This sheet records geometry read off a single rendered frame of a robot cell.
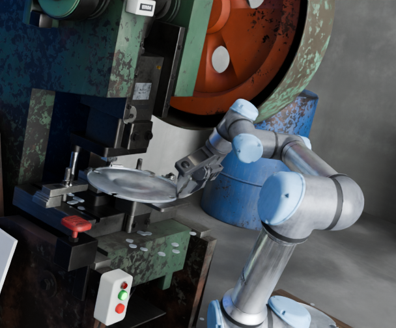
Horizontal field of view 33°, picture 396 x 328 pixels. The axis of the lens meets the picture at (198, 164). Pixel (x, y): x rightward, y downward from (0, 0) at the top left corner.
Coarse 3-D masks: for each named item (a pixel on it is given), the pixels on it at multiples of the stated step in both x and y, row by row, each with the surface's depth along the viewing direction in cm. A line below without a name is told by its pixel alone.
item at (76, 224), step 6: (72, 216) 174; (78, 216) 175; (66, 222) 170; (72, 222) 170; (78, 222) 171; (84, 222) 172; (72, 228) 169; (78, 228) 168; (84, 228) 170; (90, 228) 172; (72, 234) 172
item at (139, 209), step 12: (120, 204) 200; (132, 204) 198; (144, 204) 201; (156, 204) 191; (168, 204) 193; (180, 204) 195; (132, 216) 199; (144, 216) 203; (132, 228) 201; (144, 228) 206
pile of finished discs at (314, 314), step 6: (306, 306) 245; (312, 312) 241; (318, 312) 243; (312, 318) 237; (318, 318) 238; (324, 318) 239; (330, 318) 239; (312, 324) 231; (318, 324) 234; (324, 324) 235; (330, 324) 236
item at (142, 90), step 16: (144, 64) 195; (160, 64) 201; (144, 80) 197; (144, 96) 199; (96, 112) 199; (144, 112) 202; (96, 128) 200; (112, 128) 196; (128, 128) 196; (144, 128) 200; (112, 144) 197; (128, 144) 197; (144, 144) 202
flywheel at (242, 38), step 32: (224, 0) 218; (288, 0) 203; (224, 32) 222; (256, 32) 215; (288, 32) 204; (256, 64) 216; (288, 64) 209; (192, 96) 228; (224, 96) 220; (256, 96) 214
